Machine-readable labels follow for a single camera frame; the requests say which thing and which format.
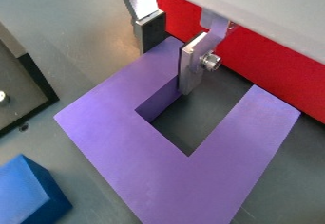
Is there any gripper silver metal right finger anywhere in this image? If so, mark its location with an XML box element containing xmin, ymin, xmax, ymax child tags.
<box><xmin>177</xmin><ymin>9</ymin><xmax>229</xmax><ymax>95</ymax></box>

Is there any red board with cutouts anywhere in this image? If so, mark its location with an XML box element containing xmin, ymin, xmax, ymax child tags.
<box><xmin>157</xmin><ymin>0</ymin><xmax>325</xmax><ymax>123</ymax></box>

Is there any blue U-shaped block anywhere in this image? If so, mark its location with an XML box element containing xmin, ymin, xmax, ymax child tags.
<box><xmin>0</xmin><ymin>155</ymin><xmax>72</xmax><ymax>224</ymax></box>

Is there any purple U-shaped block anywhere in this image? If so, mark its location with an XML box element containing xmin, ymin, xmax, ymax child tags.
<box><xmin>54</xmin><ymin>38</ymin><xmax>299</xmax><ymax>224</ymax></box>

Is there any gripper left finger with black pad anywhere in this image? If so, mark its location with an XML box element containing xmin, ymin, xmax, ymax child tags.
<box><xmin>122</xmin><ymin>0</ymin><xmax>165</xmax><ymax>53</ymax></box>

